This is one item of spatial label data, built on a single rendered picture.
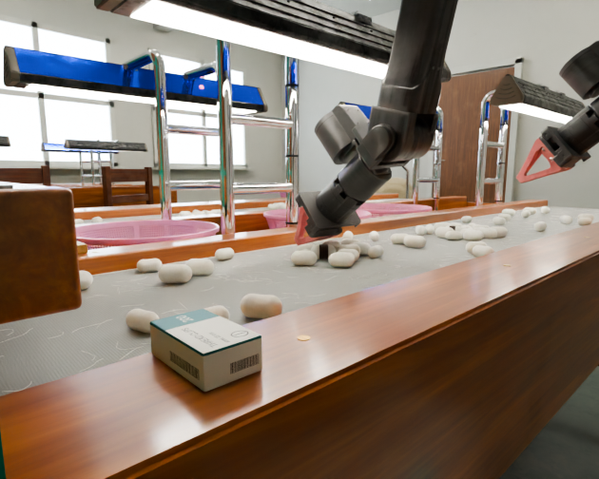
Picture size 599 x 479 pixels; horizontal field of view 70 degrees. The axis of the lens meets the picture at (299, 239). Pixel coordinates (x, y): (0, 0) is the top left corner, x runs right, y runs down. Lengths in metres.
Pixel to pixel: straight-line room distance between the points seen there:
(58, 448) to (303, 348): 0.13
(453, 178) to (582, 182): 1.37
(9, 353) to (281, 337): 0.20
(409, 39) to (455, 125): 5.19
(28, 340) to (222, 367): 0.21
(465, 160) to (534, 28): 1.53
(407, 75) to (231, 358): 0.41
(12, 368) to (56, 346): 0.04
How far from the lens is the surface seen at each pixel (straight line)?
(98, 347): 0.36
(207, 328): 0.24
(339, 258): 0.58
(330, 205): 0.62
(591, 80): 0.82
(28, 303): 0.27
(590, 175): 5.33
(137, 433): 0.20
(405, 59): 0.55
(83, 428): 0.21
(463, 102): 5.73
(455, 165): 5.69
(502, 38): 5.77
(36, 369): 0.34
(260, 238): 0.71
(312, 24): 0.63
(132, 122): 6.06
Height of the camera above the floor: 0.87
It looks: 9 degrees down
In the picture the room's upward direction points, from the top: straight up
